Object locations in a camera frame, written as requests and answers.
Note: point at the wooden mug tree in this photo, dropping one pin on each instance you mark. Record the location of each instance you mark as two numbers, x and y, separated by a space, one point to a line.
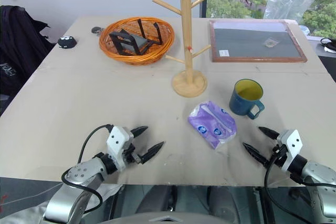
188 51

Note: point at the large clear plastic bag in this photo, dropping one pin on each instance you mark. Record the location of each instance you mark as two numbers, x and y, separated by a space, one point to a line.
288 2

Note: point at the purple tissue pack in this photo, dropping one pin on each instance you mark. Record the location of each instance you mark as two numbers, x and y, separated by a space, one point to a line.
212 123

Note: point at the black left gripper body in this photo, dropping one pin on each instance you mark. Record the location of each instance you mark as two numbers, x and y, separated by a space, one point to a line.
132 154

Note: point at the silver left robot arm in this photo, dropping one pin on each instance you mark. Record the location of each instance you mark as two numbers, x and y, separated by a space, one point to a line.
86 170

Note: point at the pale blue round object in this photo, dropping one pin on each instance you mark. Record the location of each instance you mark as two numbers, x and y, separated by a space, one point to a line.
304 29

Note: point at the blue mug with yellow inside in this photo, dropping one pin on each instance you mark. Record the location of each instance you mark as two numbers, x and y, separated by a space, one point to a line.
242 102

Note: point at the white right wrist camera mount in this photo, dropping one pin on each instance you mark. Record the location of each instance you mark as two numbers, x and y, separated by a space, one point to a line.
292 142

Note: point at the small clear plastic bag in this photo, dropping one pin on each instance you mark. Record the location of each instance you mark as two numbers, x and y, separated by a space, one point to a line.
270 43

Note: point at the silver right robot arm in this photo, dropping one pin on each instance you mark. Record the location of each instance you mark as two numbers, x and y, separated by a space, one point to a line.
316 172

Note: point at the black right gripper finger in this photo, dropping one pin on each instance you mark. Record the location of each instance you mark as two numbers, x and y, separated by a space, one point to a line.
270 133
256 153

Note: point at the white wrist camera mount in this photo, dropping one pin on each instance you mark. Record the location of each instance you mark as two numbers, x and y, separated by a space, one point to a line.
292 142
117 140

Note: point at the orange wicker basket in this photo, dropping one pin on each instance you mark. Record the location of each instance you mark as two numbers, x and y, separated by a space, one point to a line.
113 48

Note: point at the white label sticker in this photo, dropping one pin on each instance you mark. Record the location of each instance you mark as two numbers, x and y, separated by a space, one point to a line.
223 53

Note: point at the small dark metal clip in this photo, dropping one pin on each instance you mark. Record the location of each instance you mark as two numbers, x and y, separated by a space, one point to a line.
96 30

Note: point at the black and white object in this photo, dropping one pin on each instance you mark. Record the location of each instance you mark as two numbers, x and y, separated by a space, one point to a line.
329 44

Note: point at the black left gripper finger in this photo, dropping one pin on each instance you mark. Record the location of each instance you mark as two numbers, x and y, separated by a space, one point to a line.
138 130
152 151

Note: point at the black bent frame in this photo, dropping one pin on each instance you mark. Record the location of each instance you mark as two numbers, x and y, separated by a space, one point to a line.
157 33

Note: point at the black round toy with eyes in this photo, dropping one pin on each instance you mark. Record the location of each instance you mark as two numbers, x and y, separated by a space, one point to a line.
67 42

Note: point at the wooden framed dark board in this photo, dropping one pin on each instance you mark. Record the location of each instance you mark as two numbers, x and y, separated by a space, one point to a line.
252 41

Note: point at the black jacket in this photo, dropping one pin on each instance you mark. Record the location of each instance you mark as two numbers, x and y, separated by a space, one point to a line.
18 48

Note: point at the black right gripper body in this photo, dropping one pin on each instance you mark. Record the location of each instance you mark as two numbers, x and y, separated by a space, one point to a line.
279 155

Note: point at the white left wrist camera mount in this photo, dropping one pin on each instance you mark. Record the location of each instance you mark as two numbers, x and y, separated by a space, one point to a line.
117 140

